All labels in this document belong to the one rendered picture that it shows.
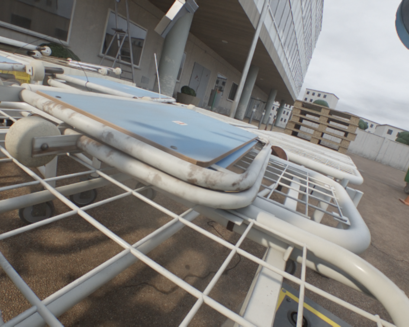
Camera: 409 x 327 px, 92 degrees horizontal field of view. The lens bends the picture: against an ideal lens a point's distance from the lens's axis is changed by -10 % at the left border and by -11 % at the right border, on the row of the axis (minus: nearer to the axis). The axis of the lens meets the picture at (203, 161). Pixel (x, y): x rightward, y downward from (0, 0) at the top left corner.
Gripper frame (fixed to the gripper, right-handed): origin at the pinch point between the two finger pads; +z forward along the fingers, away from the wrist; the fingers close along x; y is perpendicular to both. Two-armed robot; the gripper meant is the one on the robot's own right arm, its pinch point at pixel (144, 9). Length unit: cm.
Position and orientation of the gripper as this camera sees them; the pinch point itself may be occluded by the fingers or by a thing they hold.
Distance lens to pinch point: 51.4
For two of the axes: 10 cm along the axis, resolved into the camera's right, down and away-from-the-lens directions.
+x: 4.3, -0.1, 9.0
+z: -6.4, 7.1, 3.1
